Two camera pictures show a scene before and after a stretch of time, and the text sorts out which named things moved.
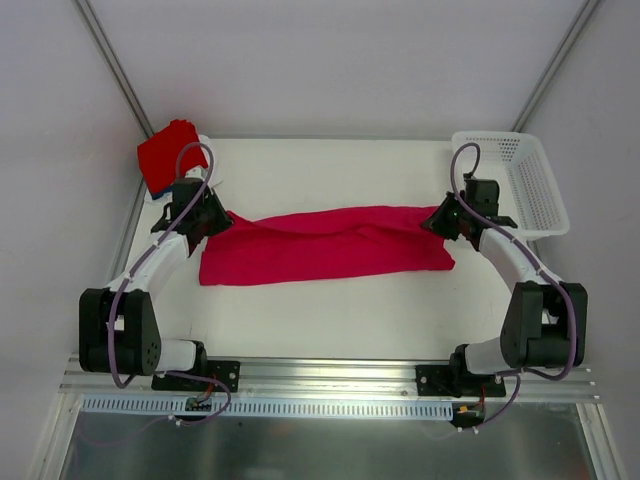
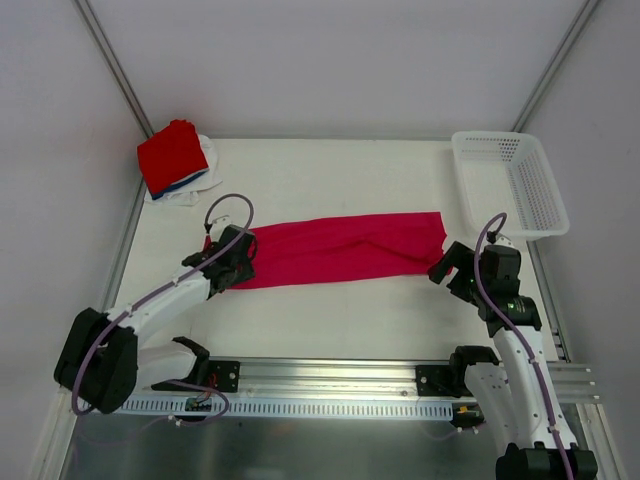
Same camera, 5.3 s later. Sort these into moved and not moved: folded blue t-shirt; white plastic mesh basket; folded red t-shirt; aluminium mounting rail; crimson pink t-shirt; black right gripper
Moved: black right gripper; crimson pink t-shirt
Not moved: folded red t-shirt; aluminium mounting rail; folded blue t-shirt; white plastic mesh basket
